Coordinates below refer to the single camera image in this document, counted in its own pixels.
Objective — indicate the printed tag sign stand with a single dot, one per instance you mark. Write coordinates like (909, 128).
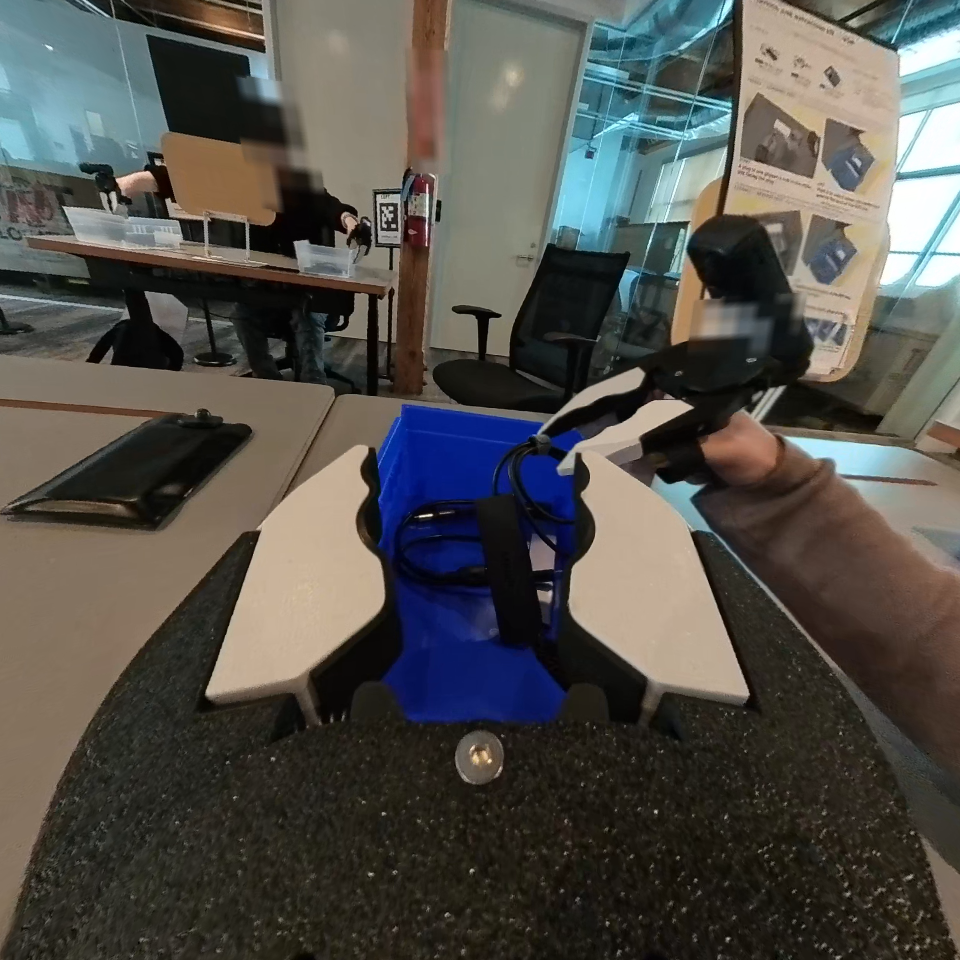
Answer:
(388, 214)

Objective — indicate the black wall screen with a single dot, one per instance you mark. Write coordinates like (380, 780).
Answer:
(195, 82)

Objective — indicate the wooden post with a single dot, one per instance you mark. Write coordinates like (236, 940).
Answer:
(411, 315)

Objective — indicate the black backpack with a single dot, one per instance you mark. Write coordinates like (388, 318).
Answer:
(135, 345)

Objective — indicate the black office chair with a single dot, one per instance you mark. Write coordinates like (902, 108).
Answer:
(570, 300)

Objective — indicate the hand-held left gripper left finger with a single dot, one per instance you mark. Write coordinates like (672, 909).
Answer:
(300, 585)

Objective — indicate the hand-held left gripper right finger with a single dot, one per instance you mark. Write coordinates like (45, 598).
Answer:
(652, 592)

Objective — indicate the black pouch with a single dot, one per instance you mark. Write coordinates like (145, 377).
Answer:
(127, 472)

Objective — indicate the white door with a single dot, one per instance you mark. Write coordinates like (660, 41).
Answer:
(510, 150)

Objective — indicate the person's right hand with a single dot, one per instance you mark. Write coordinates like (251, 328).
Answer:
(746, 450)

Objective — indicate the clear plastic container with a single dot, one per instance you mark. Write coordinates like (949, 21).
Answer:
(120, 225)
(326, 259)

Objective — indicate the red fire extinguisher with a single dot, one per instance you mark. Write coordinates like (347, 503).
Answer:
(418, 214)

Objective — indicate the wooden standing desk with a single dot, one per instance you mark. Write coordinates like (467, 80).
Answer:
(187, 261)

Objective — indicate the person's right forearm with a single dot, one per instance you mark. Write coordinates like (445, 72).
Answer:
(862, 585)

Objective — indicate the instruction poster board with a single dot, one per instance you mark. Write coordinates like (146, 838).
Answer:
(795, 112)

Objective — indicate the blue plastic bin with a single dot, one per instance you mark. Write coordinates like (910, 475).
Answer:
(450, 660)

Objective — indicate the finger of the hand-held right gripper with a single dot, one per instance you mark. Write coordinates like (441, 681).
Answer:
(600, 397)
(637, 427)

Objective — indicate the dark slim usb hub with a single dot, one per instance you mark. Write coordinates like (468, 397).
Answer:
(510, 570)

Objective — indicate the cardboard sign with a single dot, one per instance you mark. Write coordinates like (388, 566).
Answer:
(210, 176)

